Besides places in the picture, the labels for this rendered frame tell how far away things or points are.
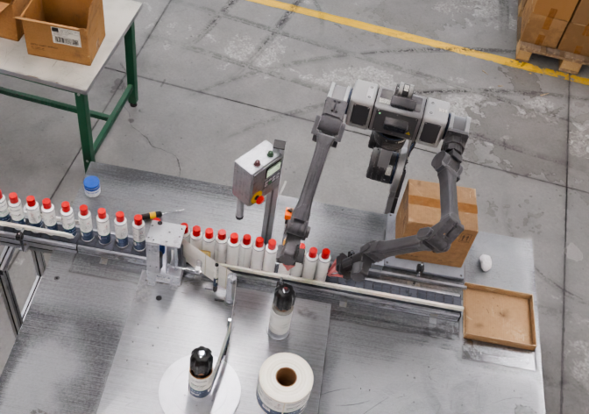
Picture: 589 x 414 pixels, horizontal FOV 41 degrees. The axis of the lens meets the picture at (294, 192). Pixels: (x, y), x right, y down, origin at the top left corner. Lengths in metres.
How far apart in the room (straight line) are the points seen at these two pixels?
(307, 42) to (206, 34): 0.73
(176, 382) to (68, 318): 0.54
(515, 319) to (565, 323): 1.19
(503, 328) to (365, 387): 0.68
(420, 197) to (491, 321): 0.61
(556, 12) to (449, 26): 0.82
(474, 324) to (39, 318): 1.79
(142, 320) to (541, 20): 3.86
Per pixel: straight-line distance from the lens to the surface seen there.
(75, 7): 4.50
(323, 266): 3.25
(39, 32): 4.35
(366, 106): 3.18
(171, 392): 3.06
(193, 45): 5.72
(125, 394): 3.08
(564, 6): 5.97
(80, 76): 4.31
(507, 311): 3.57
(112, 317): 3.30
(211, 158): 4.94
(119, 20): 4.66
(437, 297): 3.44
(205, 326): 3.21
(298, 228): 2.78
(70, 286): 3.40
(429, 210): 3.40
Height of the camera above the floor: 3.65
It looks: 49 degrees down
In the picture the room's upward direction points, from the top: 10 degrees clockwise
